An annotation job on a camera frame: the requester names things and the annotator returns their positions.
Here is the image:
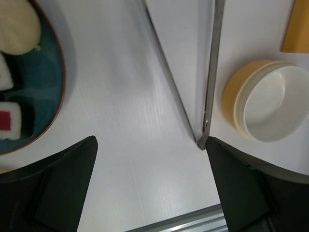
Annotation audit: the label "cream round lid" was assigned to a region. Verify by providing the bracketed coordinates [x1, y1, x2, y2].
[0, 168, 10, 174]

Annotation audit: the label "sushi roll red centre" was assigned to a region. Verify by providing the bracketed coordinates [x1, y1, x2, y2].
[0, 101, 35, 140]

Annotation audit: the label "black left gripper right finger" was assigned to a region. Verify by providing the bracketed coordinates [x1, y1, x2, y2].
[205, 137, 309, 232]

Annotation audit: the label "sushi roll cucumber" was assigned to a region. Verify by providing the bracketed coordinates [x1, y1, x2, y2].
[0, 53, 14, 91]

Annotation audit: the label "steamed bun swirl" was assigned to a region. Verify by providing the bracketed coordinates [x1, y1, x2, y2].
[0, 0, 42, 55]

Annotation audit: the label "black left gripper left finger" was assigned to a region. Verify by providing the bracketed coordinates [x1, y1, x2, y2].
[0, 136, 98, 232]

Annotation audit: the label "yellow rectangular cutlery case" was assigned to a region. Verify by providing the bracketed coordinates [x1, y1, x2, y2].
[281, 0, 309, 54]

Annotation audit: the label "blue ceramic plate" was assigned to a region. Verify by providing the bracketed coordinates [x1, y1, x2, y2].
[0, 0, 66, 155]

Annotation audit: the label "yellow round lunch box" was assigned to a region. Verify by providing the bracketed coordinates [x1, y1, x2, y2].
[221, 60, 309, 143]

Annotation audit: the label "metal serving tongs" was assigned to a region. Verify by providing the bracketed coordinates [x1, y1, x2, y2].
[140, 0, 225, 150]

